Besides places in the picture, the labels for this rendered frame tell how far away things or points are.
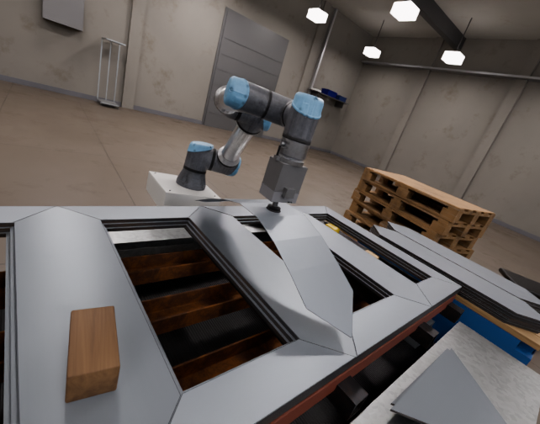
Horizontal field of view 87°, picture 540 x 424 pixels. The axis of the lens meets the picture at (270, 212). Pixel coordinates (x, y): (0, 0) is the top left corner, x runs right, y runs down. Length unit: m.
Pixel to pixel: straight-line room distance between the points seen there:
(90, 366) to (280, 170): 0.52
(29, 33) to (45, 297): 8.76
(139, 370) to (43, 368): 0.13
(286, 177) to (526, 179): 10.60
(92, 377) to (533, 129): 11.30
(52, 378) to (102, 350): 0.08
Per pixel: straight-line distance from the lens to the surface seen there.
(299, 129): 0.71
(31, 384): 0.54
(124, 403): 0.51
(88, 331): 0.53
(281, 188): 0.73
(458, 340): 1.22
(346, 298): 0.73
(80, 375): 0.48
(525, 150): 11.28
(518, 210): 11.14
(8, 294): 0.72
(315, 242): 0.76
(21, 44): 9.28
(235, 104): 0.77
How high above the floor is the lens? 1.27
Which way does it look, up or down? 20 degrees down
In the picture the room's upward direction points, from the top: 18 degrees clockwise
